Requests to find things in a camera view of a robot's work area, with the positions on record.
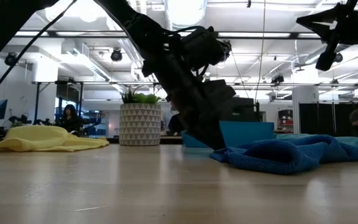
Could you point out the teal microfiber towel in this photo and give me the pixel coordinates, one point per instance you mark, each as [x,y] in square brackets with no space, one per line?
[350,140]

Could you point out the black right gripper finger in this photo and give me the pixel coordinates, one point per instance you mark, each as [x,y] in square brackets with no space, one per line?
[325,60]
[317,29]

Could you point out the black metal table frame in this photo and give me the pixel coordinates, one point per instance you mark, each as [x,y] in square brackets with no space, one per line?
[172,140]

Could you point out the blue screen monitor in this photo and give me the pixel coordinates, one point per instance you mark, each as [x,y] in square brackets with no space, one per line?
[0,109]

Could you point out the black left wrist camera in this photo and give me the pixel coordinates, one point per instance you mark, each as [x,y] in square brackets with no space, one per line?
[204,43]

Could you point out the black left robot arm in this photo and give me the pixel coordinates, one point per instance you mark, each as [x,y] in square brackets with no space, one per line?
[129,25]

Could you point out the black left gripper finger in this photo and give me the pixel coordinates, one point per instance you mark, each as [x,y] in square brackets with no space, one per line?
[200,133]
[217,133]

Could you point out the silver ventilation duct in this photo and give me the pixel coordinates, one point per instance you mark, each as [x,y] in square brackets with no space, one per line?
[183,12]

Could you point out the black overhead frame beam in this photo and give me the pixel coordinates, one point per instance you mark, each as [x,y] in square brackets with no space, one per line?
[73,33]

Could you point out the black partition curtain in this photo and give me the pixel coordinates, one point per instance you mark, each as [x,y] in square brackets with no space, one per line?
[322,118]

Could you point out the succulent in triangle-patterned pot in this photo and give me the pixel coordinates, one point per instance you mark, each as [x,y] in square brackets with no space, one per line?
[140,124]

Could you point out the blue microfiber towel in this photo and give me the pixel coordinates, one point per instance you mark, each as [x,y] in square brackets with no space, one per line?
[275,155]

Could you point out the black background robot arm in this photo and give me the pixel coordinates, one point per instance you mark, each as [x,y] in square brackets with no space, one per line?
[20,119]

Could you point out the yellow microfiber towel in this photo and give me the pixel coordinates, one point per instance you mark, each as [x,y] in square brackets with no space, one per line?
[42,138]

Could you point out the black computer monitor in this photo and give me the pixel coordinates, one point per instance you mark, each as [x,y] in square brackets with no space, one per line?
[244,109]

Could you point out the blue plastic bin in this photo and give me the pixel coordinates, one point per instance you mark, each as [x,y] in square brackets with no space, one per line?
[247,132]

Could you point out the red storage shelf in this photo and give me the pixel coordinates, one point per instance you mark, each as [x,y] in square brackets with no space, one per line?
[285,121]

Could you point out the black background rig frame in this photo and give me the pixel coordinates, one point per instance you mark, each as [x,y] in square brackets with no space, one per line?
[37,102]

